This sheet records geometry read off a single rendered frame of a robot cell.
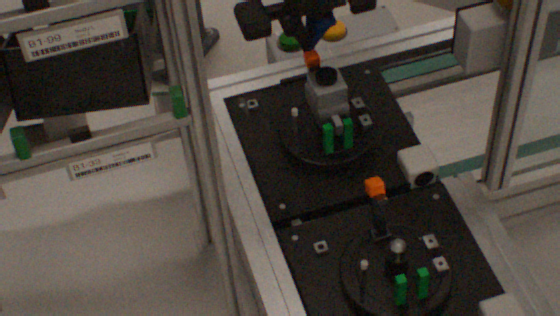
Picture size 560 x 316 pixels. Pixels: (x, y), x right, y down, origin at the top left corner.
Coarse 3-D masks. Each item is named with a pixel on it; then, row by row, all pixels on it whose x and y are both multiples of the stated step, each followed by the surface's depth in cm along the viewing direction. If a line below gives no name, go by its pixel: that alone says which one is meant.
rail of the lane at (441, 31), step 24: (432, 24) 145; (336, 48) 143; (360, 48) 142; (384, 48) 142; (408, 48) 142; (432, 48) 143; (240, 72) 140; (264, 72) 140; (288, 72) 140; (216, 96) 137; (240, 96) 138
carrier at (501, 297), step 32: (416, 192) 122; (448, 192) 122; (320, 224) 119; (352, 224) 119; (416, 224) 119; (448, 224) 118; (288, 256) 116; (320, 256) 116; (352, 256) 114; (384, 256) 110; (416, 256) 113; (448, 256) 113; (480, 256) 115; (320, 288) 113; (352, 288) 110; (384, 288) 110; (416, 288) 108; (448, 288) 110; (480, 288) 112
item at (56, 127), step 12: (156, 96) 102; (168, 96) 122; (156, 108) 102; (168, 108) 118; (48, 120) 103; (60, 120) 110; (72, 120) 118; (84, 120) 127; (48, 132) 102; (60, 132) 109
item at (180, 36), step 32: (160, 0) 97; (192, 0) 76; (160, 32) 100; (192, 32) 79; (192, 64) 82; (192, 96) 84; (192, 128) 112; (192, 160) 118; (192, 192) 123; (224, 192) 96; (224, 224) 101; (224, 256) 105; (224, 288) 111
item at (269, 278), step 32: (224, 128) 133; (224, 160) 129; (256, 192) 125; (480, 192) 123; (256, 224) 122; (480, 224) 120; (256, 256) 118; (512, 256) 116; (256, 288) 117; (288, 288) 114; (512, 288) 113
